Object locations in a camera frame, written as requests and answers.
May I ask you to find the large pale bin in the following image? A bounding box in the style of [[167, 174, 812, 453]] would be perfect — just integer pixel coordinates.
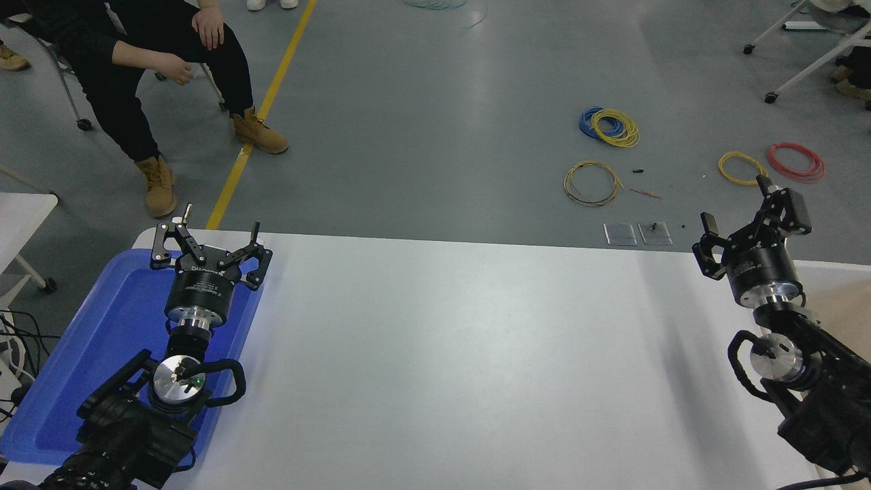
[[755, 261, 871, 490]]

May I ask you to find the person's left tan boot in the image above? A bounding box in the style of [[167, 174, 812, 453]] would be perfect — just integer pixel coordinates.
[[231, 105, 289, 155]]

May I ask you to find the person's right hand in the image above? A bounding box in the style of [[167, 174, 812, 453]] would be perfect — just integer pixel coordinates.
[[153, 53, 193, 86]]

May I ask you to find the thick yellow wire coil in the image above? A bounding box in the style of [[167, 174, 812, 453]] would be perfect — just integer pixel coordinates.
[[591, 109, 641, 148]]

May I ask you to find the red wire coil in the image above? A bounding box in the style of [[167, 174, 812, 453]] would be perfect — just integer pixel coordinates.
[[768, 142, 826, 184]]

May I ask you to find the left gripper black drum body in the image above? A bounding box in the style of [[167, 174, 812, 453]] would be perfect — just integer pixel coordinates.
[[166, 253, 244, 322]]

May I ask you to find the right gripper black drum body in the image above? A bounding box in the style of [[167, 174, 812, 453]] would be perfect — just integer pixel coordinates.
[[723, 245, 804, 304]]

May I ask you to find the thin yellow wire coil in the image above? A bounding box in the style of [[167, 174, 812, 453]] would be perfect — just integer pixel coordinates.
[[719, 150, 769, 186]]

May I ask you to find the black cable bundle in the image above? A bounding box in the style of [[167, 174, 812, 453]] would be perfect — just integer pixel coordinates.
[[0, 310, 52, 421]]

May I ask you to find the person's left hand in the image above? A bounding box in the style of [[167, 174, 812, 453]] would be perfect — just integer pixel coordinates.
[[192, 7, 225, 50]]

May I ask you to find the person's tan boot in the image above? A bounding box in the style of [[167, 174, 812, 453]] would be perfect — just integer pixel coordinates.
[[231, 105, 289, 155], [134, 155, 178, 218]]

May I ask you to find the blue wire coil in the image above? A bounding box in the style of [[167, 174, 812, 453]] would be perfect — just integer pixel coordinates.
[[579, 106, 623, 142]]

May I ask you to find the white frame with casters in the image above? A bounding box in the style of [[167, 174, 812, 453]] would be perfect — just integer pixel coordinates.
[[743, 0, 871, 104]]

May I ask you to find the blue plastic tray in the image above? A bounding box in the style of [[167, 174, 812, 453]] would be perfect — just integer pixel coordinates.
[[0, 248, 266, 467]]

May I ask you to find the person's right tan boot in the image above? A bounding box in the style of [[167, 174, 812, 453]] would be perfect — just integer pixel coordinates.
[[134, 155, 178, 218]]

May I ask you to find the grey leg with caster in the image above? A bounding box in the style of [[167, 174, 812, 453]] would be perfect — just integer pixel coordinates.
[[0, 165, 59, 203]]

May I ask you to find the yellow and black wire coil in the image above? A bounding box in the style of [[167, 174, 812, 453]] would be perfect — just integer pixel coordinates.
[[563, 161, 624, 208]]

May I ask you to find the white side table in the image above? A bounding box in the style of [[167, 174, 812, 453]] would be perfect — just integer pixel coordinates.
[[0, 192, 59, 310]]

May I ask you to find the white cable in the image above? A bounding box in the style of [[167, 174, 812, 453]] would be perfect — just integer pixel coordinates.
[[0, 332, 35, 392]]

